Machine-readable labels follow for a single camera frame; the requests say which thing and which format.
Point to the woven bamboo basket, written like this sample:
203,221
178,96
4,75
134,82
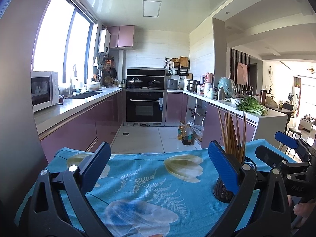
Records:
109,81

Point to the black chair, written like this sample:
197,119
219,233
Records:
287,106

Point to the green leafy vegetables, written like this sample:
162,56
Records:
250,106

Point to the silver rice cooker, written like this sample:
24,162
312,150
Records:
172,84

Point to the bunch of wooden chopsticks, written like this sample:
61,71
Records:
230,140

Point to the kitchen sink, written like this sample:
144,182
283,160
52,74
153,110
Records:
84,95

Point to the steel stockpot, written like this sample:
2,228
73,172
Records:
193,86

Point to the black round stool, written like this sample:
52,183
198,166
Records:
294,130

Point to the clear plastic bag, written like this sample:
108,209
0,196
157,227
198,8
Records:
198,130

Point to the white cooking pot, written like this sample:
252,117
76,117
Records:
93,86

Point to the black mesh utensil holder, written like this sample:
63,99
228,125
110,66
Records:
222,192

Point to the wooden cutting board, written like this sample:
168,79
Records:
184,61

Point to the blue floral tablecloth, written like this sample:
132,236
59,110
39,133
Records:
148,172

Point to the ceiling light panel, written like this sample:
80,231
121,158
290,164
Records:
151,8

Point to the pink kettle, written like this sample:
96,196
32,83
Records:
209,77

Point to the white standing fan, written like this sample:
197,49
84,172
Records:
290,97

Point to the person's right hand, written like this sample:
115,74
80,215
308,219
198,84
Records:
305,208

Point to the metal kitchen faucet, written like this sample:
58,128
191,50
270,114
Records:
71,86

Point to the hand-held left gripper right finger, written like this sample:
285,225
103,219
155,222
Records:
223,167

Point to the pink base cabinet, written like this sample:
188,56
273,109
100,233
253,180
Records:
214,123
74,128

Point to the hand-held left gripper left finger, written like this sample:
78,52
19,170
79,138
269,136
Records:
97,164

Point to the hanging black pan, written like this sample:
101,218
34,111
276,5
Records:
113,73

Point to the ceiling lamp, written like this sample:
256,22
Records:
311,69

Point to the brown tumbler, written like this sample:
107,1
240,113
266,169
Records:
263,97

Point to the black wall rack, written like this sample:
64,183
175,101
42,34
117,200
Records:
184,72

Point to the white microwave oven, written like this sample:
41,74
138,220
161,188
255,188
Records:
43,91

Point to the pink wall cabinet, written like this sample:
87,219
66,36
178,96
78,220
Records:
122,37

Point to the kitchen window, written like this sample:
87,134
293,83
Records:
54,37

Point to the pink wall painting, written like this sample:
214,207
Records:
242,73

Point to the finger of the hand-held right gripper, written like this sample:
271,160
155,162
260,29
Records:
286,139
265,154

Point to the white water heater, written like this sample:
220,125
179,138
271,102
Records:
104,42

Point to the white jar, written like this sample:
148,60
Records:
211,93

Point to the steel thermos bottle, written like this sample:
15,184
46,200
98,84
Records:
220,94

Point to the cooking oil bottles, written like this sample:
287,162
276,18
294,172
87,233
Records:
187,135

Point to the wok with glass lid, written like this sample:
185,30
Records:
154,81
134,81

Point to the black integrated stove oven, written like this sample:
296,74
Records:
143,108

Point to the grey refrigerator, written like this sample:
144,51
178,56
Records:
14,79

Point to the mint green appliance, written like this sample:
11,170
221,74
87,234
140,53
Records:
228,85

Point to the wall clock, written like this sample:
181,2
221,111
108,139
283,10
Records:
270,72

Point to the yellow oil bottle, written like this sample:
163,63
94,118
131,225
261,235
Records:
181,131

